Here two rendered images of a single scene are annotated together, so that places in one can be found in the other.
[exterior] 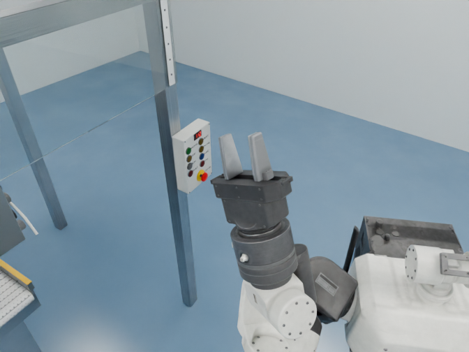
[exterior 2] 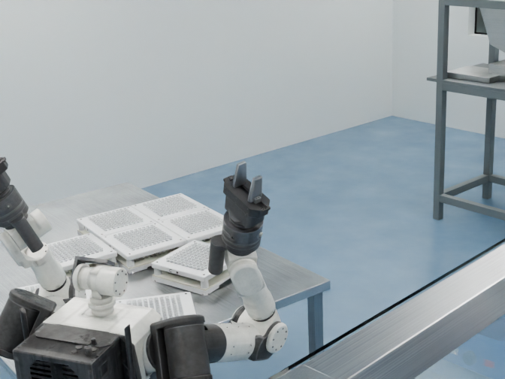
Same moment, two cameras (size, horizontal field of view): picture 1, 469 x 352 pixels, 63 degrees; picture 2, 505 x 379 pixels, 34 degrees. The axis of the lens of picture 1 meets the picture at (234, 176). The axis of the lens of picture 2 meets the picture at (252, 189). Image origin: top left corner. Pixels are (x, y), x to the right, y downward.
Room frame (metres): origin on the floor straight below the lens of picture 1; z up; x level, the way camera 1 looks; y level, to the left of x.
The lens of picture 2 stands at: (2.04, 0.39, 2.13)
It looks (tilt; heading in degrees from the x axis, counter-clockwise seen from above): 19 degrees down; 194
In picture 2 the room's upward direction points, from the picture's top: 3 degrees counter-clockwise
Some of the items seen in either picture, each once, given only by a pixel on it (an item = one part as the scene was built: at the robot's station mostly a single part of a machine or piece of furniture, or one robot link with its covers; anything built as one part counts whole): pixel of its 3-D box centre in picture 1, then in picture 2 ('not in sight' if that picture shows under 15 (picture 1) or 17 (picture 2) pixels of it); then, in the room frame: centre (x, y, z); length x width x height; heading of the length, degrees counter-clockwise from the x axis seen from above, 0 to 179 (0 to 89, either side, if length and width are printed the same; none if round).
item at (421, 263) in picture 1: (438, 270); (101, 284); (0.44, -0.37, 1.32); 0.10 x 0.07 x 0.09; 82
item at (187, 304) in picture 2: not in sight; (155, 315); (-0.16, -0.48, 0.92); 0.25 x 0.24 x 0.02; 113
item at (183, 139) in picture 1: (193, 156); not in sight; (1.30, 0.17, 0.97); 0.17 x 0.06 x 0.26; 148
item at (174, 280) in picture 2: not in sight; (200, 271); (-0.59, -0.46, 0.87); 0.24 x 0.24 x 0.02; 67
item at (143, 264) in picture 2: not in sight; (143, 252); (-0.74, -0.73, 0.87); 0.24 x 0.24 x 0.02; 46
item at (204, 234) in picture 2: not in sight; (198, 225); (-0.91, -0.56, 0.92); 0.25 x 0.24 x 0.02; 136
